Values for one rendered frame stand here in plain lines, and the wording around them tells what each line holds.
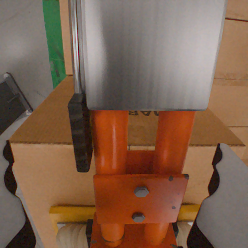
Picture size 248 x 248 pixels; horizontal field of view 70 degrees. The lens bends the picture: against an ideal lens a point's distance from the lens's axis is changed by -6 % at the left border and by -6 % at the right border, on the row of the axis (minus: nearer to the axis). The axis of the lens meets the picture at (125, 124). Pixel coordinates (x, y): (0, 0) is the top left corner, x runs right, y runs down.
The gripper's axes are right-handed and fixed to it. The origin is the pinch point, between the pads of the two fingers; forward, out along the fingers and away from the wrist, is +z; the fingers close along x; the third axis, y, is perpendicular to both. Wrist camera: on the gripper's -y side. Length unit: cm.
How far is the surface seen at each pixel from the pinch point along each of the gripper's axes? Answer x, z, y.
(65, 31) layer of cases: -17, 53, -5
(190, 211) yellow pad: 14.1, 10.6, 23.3
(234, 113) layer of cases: 47, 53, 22
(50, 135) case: -10.9, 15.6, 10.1
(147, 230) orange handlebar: 3.0, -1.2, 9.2
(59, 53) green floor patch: -35, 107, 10
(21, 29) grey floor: -58, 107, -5
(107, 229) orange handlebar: -0.5, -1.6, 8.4
